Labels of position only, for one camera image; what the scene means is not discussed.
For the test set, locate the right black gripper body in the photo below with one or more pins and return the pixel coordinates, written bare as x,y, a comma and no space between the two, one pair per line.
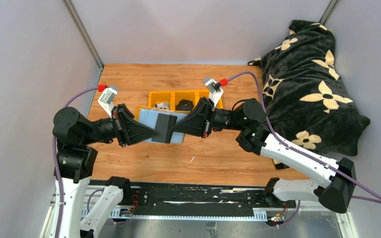
211,118

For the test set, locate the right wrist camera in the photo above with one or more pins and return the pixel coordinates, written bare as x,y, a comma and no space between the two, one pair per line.
215,90

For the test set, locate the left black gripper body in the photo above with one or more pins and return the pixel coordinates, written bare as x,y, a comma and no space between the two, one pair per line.
117,125

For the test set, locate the black floral blanket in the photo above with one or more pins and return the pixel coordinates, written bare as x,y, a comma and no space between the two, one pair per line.
306,100

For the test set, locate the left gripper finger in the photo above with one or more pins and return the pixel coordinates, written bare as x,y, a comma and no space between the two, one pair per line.
137,132
127,117

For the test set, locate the right yellow bin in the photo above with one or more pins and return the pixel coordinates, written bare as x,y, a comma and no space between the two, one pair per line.
205,93

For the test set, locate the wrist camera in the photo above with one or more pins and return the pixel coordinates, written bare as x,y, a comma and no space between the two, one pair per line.
105,100
215,90

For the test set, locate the black cards stack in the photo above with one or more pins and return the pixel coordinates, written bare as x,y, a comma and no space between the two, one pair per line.
185,105

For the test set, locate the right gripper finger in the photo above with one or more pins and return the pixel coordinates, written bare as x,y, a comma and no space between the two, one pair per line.
197,114
194,127

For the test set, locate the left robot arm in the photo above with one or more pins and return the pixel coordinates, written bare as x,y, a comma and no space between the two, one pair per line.
74,163

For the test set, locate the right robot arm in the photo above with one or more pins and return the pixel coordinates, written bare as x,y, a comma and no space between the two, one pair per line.
330,182

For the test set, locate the yellow leather card holder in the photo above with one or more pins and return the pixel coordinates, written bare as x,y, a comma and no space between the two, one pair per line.
148,116

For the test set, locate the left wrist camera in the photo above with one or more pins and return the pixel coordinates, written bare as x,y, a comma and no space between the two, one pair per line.
105,100

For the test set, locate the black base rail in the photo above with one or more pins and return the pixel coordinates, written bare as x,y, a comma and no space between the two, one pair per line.
199,200

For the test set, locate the white cards stack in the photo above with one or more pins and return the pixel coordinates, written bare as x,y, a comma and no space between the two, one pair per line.
162,105

